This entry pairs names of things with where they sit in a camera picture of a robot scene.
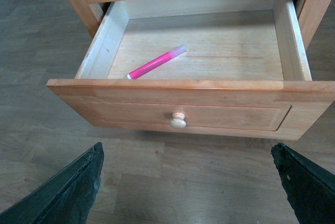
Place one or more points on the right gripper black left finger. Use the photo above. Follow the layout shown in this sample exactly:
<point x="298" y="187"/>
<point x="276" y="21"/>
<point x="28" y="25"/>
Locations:
<point x="67" y="197"/>

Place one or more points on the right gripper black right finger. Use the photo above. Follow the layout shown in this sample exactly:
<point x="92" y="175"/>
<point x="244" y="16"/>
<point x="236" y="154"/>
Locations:
<point x="309" y="187"/>

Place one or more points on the drawer round knob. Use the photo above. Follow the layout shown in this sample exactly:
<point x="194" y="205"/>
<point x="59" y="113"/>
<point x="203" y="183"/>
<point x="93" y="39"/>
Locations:
<point x="177" y="121"/>

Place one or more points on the wooden drawer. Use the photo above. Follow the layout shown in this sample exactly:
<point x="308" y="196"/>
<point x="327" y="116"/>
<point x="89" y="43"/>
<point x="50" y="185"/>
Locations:
<point x="244" y="73"/>

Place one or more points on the pink marker with white caps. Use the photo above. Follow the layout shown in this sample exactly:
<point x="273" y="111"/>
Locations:
<point x="155" y="63"/>

